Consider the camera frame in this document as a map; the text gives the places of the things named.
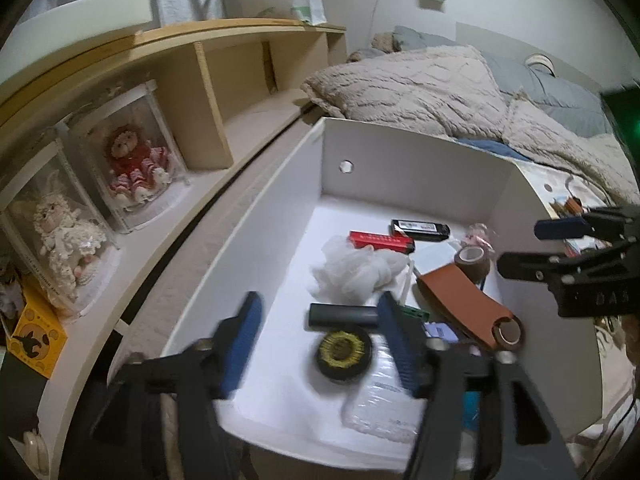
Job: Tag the white headboard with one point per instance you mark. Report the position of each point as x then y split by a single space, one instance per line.
500 40

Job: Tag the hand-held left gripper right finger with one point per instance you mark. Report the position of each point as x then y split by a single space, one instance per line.
400 345

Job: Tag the wooden shelf unit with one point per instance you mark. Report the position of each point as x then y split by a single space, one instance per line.
240 75

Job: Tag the cream-dressed doll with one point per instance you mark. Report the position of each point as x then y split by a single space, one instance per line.
60 240

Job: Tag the blue cloth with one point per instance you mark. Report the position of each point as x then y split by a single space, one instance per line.
495 147

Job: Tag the dark device green light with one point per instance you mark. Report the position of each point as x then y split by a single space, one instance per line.
622 120

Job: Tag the grey duvet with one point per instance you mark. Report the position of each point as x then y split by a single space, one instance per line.
550 95

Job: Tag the red lighter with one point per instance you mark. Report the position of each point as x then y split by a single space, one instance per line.
380 241

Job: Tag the beige fluffy blanket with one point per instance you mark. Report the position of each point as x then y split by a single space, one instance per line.
410 90

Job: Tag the yellow box black print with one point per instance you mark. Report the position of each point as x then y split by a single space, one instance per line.
35 340

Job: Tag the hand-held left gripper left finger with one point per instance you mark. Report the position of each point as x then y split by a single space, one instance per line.
242 345

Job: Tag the brown leather case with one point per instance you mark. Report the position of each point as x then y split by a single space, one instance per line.
460 300

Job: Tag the white doll in case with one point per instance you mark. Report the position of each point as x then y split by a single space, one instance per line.
30 160

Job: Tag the brown tape roll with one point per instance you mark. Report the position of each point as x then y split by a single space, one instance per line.
470 260
521 335

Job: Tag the clear plastic packet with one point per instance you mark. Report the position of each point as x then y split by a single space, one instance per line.
380 400

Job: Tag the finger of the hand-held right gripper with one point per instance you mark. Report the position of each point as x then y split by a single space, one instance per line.
525 265
560 227

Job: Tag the grey pillow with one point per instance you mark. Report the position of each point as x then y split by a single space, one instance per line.
425 39

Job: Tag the red-dressed doll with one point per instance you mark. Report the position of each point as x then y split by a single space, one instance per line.
132 160

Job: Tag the white foam board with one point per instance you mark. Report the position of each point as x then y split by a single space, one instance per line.
75 20

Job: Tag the red doll in case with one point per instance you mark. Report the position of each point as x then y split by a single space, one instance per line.
170 125

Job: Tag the white mesh sponge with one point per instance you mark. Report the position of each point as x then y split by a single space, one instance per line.
350 270

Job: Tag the green plastic piece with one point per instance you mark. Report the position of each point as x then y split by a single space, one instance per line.
417 313

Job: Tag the black and yellow roll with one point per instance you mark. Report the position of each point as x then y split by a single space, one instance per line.
342 352

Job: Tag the white cardboard box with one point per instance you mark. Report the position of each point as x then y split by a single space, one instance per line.
280 220

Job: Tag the black lighter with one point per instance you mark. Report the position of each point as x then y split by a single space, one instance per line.
420 230

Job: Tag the brown plush toy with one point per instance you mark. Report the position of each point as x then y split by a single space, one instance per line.
386 42

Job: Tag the small pink doll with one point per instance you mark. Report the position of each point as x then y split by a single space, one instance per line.
477 235

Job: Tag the person's right forearm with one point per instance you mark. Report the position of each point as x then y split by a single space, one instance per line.
631 340

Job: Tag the purple lighter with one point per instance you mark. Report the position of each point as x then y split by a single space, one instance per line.
440 332

